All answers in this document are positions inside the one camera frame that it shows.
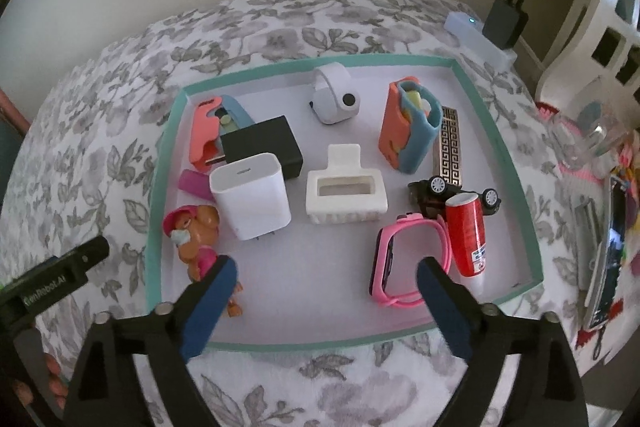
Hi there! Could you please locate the smartphone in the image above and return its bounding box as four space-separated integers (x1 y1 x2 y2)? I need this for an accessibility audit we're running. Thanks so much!
582 174 632 333

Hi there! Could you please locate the teal shallow box tray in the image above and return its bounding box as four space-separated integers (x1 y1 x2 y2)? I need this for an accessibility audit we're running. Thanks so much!
145 53 545 352

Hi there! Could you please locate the red and white bottle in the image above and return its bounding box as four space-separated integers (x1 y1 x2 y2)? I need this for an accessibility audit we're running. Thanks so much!
444 192 488 279

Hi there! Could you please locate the reddish brown board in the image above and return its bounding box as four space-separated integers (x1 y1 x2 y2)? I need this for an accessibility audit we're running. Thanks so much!
0 89 31 134

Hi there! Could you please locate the white furniture frame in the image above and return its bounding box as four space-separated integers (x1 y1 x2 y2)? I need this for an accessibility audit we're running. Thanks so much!
535 0 640 118

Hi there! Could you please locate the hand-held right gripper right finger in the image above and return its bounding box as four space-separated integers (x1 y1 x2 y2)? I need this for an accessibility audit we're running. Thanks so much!
416 256 591 427

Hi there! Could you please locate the white oblong device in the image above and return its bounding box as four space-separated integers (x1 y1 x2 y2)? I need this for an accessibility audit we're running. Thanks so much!
444 11 516 70

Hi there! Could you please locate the pink smartwatch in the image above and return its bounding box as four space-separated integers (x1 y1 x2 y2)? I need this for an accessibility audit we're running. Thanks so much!
369 213 453 308

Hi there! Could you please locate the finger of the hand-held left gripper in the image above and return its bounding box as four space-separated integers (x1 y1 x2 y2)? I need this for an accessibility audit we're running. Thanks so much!
70 234 111 286

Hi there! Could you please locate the white smartwatch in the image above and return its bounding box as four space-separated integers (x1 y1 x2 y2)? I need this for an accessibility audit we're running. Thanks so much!
306 62 362 125

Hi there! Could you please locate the magenta plastic stick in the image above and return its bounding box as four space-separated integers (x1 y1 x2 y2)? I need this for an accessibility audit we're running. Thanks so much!
179 169 213 202

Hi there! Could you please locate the person's left hand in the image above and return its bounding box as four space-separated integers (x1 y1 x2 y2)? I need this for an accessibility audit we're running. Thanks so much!
42 352 69 404

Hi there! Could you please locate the white hair claw clip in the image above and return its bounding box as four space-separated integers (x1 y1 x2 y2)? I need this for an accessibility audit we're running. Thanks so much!
305 144 390 225

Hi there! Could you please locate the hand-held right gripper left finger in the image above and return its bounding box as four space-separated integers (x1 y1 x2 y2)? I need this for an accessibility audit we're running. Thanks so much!
62 254 238 427

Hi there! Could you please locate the black toy car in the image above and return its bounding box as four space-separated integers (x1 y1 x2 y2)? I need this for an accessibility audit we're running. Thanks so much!
407 176 503 220

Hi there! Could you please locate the grey floral blanket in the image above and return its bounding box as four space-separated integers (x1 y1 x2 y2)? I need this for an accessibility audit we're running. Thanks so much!
0 0 596 427

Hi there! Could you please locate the coral and blue case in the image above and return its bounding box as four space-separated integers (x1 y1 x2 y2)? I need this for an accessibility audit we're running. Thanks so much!
378 78 443 174
189 94 256 172

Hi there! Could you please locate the pink toy dog figure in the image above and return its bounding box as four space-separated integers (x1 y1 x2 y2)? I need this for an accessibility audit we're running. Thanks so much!
162 204 246 319

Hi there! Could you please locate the white charger block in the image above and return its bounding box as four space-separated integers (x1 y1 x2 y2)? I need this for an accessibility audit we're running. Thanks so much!
209 153 293 242

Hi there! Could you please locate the dark grey plug adapter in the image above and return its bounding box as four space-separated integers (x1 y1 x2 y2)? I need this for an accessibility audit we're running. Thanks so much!
482 0 530 50

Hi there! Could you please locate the clear plastic container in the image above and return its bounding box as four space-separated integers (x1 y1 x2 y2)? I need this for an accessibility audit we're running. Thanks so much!
550 109 626 168

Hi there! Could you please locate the gold patterned bar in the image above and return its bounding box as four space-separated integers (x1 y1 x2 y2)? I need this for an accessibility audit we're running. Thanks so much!
432 106 466 192

